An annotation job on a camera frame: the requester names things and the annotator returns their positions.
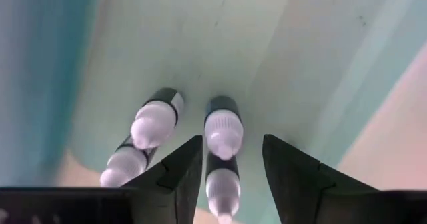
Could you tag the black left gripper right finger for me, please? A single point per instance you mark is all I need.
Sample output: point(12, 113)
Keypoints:
point(300, 190)

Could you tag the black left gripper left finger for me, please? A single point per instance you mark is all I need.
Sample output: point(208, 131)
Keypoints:
point(173, 200)

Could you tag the small white-capped dropper bottle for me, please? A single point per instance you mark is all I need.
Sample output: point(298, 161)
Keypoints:
point(153, 124)
point(223, 187)
point(223, 130)
point(125, 165)

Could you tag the teal translucent plastic tray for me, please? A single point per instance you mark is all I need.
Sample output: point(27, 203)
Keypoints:
point(233, 50)

